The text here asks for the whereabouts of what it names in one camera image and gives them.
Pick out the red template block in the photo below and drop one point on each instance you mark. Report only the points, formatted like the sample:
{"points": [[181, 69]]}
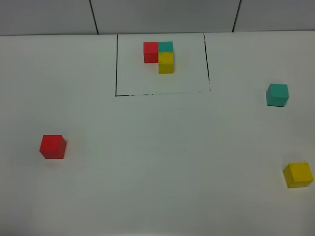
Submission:
{"points": [[150, 52]]}

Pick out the teal template block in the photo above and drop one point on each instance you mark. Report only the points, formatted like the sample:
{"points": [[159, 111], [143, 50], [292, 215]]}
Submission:
{"points": [[165, 47]]}

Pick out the yellow template block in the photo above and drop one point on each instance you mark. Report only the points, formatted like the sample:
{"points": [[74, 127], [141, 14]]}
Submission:
{"points": [[166, 63]]}

